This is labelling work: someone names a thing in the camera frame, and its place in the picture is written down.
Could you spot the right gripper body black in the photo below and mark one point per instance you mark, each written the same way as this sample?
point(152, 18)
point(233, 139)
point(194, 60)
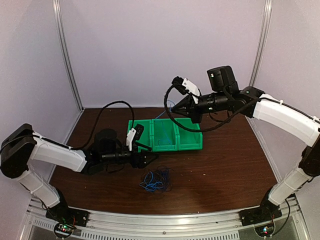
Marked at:
point(219, 100)

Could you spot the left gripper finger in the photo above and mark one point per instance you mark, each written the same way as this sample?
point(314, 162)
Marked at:
point(148, 148)
point(149, 158)

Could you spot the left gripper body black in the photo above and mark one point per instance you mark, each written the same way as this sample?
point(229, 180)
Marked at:
point(112, 157)

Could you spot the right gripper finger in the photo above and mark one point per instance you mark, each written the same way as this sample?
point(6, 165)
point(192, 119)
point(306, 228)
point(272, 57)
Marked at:
point(185, 104)
point(184, 112)

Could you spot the green bin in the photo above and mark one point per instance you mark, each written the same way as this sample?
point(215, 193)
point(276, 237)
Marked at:
point(146, 137)
point(164, 136)
point(189, 141)

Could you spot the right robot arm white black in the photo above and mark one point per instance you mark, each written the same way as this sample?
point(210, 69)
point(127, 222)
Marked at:
point(255, 103)

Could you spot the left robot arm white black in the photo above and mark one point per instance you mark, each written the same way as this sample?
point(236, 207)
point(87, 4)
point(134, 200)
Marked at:
point(24, 145)

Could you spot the left circuit board with LEDs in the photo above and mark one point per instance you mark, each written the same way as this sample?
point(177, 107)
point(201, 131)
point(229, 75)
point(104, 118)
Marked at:
point(62, 230)

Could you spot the circuit board with leds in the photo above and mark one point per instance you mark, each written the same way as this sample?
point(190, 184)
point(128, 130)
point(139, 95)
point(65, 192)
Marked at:
point(62, 230)
point(265, 230)

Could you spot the right circuit board with LEDs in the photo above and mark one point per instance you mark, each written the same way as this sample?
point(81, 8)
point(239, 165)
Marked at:
point(265, 230)

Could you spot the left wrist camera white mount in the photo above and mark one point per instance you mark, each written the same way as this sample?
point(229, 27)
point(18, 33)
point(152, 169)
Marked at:
point(133, 135)

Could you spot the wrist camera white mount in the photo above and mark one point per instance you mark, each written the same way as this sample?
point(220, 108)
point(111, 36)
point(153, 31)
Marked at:
point(185, 86)
point(133, 135)

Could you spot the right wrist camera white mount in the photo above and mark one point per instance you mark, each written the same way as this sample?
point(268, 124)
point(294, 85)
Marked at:
point(185, 86)

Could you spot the front aluminium rail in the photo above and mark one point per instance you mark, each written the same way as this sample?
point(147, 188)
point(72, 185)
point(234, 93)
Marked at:
point(221, 225)

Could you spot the right aluminium frame post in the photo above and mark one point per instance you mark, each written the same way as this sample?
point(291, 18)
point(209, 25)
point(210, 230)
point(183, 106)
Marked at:
point(264, 31)

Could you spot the aluminium frame post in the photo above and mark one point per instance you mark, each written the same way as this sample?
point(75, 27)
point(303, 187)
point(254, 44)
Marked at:
point(65, 53)
point(264, 31)

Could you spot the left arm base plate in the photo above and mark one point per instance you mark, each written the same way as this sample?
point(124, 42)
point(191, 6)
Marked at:
point(67, 215)

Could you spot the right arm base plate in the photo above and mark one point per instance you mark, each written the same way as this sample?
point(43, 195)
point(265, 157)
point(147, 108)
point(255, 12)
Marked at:
point(257, 215)

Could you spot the left aluminium frame post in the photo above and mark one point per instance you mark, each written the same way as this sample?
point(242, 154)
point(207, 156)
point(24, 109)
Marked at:
point(65, 53)

